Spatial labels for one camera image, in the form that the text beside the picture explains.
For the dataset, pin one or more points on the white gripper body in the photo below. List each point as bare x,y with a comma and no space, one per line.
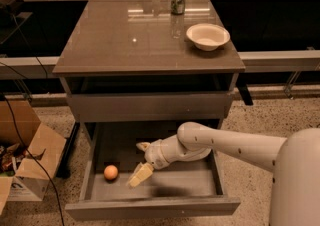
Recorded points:
154,154

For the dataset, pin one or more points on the orange fruit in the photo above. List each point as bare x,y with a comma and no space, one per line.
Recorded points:
111,172

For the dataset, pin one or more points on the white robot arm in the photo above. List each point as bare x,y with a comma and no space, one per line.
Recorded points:
294,162

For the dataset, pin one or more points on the open grey middle drawer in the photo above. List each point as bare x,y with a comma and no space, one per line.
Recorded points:
184,189

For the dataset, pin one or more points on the grey top drawer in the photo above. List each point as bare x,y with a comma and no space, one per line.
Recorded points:
149,106

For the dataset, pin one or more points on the grey drawer cabinet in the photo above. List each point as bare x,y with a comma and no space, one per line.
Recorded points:
139,47

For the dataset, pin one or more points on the cardboard box with items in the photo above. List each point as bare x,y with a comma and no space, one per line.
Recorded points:
30,153

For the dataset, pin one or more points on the white paper bowl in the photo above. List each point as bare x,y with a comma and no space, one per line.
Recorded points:
208,37

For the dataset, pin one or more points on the black object upper left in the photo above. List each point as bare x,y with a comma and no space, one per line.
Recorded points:
9,9

